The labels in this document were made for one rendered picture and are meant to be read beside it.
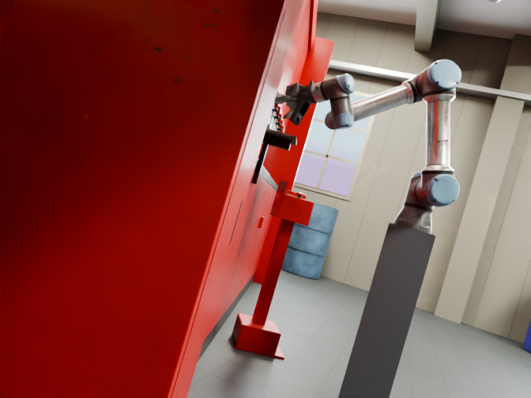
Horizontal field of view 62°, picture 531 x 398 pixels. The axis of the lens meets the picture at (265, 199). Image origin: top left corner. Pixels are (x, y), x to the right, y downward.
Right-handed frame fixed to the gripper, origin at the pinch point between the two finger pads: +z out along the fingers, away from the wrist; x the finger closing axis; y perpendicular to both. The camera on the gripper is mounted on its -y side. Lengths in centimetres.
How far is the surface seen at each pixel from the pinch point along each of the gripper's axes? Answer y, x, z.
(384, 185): 137, -388, 108
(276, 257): -47, -52, 29
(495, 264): 42, -457, -4
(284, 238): -38, -52, 25
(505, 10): 298, -327, -56
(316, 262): 23, -329, 168
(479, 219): 88, -422, 4
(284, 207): -26, -41, 19
